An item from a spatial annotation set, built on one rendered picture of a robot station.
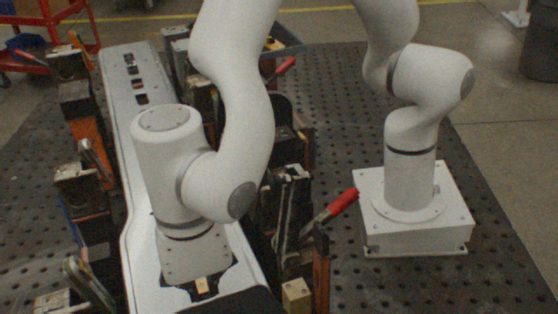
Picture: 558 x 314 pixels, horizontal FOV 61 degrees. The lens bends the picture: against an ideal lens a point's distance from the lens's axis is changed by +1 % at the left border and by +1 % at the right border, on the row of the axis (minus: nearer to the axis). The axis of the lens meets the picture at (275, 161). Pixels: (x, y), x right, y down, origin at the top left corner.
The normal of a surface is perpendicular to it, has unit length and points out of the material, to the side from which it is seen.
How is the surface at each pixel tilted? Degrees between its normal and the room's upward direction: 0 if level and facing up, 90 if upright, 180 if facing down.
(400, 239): 90
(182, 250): 90
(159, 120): 0
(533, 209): 0
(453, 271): 0
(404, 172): 92
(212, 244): 89
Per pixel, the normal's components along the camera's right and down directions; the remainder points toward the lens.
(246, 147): 0.54, 0.13
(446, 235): 0.01, 0.59
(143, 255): -0.05, -0.80
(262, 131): 0.81, -0.04
